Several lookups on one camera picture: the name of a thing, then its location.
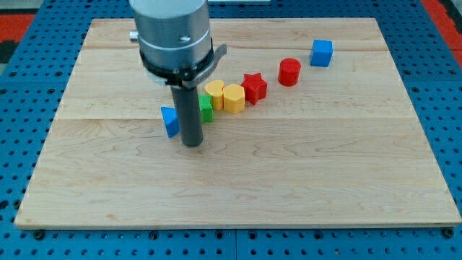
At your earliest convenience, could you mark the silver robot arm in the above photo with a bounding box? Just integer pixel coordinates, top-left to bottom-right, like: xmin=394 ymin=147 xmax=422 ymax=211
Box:
xmin=129 ymin=0 xmax=214 ymax=85

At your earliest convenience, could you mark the blue triangle block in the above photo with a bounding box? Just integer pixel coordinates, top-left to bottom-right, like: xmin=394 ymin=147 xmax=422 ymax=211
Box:
xmin=161 ymin=106 xmax=180 ymax=138

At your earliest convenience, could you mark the yellow hexagon block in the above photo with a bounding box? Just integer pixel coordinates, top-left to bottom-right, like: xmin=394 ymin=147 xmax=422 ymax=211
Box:
xmin=223 ymin=84 xmax=245 ymax=114

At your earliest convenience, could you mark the green block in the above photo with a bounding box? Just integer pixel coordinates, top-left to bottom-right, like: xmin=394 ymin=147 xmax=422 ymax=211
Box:
xmin=199 ymin=95 xmax=214 ymax=123

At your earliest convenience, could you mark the yellow heart block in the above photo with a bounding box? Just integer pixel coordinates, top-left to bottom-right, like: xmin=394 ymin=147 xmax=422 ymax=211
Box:
xmin=204 ymin=79 xmax=225 ymax=110

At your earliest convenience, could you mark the red star block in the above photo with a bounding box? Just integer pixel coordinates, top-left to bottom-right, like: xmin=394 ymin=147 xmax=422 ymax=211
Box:
xmin=241 ymin=73 xmax=268 ymax=105

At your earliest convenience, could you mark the dark grey cylindrical pointer rod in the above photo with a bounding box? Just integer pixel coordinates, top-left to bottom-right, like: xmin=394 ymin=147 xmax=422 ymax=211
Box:
xmin=170 ymin=86 xmax=203 ymax=147

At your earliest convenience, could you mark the red cylinder block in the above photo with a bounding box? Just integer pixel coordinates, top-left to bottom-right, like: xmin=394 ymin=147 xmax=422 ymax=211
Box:
xmin=278 ymin=58 xmax=302 ymax=87

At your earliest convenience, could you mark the light wooden board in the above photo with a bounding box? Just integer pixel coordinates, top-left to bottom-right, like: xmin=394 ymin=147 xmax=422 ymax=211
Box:
xmin=15 ymin=18 xmax=461 ymax=230

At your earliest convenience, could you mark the blue cube block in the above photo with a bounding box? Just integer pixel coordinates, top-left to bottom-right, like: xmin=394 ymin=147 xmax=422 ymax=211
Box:
xmin=310 ymin=39 xmax=334 ymax=67

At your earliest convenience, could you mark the black clamp ring with lever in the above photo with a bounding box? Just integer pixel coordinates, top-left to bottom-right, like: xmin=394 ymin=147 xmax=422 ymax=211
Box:
xmin=139 ymin=43 xmax=228 ymax=90

